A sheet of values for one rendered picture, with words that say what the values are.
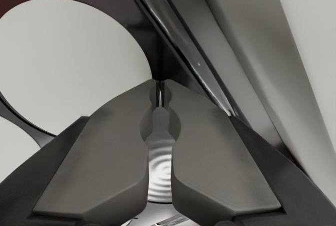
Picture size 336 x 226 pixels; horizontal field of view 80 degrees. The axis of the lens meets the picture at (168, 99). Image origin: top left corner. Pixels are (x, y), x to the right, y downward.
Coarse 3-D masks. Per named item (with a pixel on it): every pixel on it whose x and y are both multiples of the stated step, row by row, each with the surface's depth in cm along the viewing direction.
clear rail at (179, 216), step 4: (172, 216) 22; (176, 216) 22; (180, 216) 22; (184, 216) 22; (164, 220) 22; (168, 220) 22; (172, 220) 22; (176, 220) 22; (180, 220) 22; (184, 220) 22; (152, 224) 23; (156, 224) 23; (160, 224) 23; (164, 224) 22; (168, 224) 22; (172, 224) 22
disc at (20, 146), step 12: (0, 120) 14; (0, 132) 15; (12, 132) 15; (24, 132) 15; (0, 144) 16; (12, 144) 16; (24, 144) 16; (36, 144) 16; (0, 156) 16; (12, 156) 16; (24, 156) 16; (0, 168) 17; (12, 168) 17; (0, 180) 18
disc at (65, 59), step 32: (32, 0) 10; (64, 0) 10; (0, 32) 11; (32, 32) 11; (64, 32) 11; (96, 32) 11; (128, 32) 11; (0, 64) 12; (32, 64) 12; (64, 64) 12; (96, 64) 12; (128, 64) 12; (32, 96) 13; (64, 96) 13; (96, 96) 13; (64, 128) 15
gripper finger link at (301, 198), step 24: (240, 120) 8; (264, 144) 7; (264, 168) 6; (288, 168) 6; (288, 192) 6; (312, 192) 6; (240, 216) 5; (264, 216) 5; (288, 216) 5; (312, 216) 5
